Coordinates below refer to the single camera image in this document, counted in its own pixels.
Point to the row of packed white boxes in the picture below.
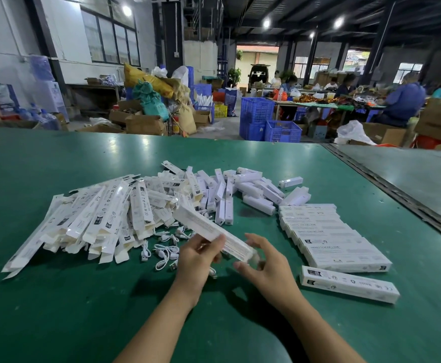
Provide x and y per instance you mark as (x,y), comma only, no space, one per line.
(330,238)

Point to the long work table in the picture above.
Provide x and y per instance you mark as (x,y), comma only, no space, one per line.
(319,105)

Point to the person's right hand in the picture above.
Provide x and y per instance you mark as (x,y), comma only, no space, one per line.
(271,274)

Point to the low blue plastic crate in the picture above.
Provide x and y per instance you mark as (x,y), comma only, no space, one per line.
(251,131)

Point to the green sack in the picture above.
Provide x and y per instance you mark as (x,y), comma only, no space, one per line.
(153,102)

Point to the tan sack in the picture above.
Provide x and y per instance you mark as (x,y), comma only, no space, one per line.
(187,119)

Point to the person's right thumb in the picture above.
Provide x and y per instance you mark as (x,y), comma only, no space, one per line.
(245,266)

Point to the person's left thumb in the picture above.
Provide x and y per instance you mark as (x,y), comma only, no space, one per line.
(216,246)

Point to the tall blue plastic crate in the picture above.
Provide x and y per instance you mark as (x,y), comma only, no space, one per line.
(256,109)

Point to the person's left forearm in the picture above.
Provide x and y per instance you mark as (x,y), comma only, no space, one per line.
(156,328)

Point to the round ceiling light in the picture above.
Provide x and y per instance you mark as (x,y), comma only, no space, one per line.
(266,23)
(127,11)
(338,22)

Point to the white water dispenser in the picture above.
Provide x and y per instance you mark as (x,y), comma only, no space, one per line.
(52,98)

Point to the dark van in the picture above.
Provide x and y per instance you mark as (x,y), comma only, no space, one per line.
(259,76)

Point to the person's right forearm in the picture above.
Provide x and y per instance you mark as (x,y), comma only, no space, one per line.
(319,332)

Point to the potted green plant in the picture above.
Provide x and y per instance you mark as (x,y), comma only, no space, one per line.
(234,76)

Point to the pile of flat white cartons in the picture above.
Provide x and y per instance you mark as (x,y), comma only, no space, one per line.
(92,219)

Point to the single packed white box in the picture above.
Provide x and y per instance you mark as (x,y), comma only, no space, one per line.
(351,284)

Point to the white plastic bag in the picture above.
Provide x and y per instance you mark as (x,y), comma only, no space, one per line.
(353,132)

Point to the blue water bottle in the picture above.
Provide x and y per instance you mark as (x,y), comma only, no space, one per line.
(42,68)

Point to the person's left hand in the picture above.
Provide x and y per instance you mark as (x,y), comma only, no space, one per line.
(192,266)

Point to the large framed window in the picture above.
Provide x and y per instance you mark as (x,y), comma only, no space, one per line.
(110,39)

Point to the red plastic stool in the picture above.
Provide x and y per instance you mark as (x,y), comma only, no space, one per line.
(438,142)

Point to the long white carton box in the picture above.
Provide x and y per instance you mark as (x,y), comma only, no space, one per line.
(209,226)

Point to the yellow sack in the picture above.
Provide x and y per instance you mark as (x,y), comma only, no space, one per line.
(148,81)

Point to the pile of small white lamps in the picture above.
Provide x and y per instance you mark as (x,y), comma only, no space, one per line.
(235,188)

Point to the yellow plastic crate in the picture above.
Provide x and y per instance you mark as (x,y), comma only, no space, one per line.
(221,111)

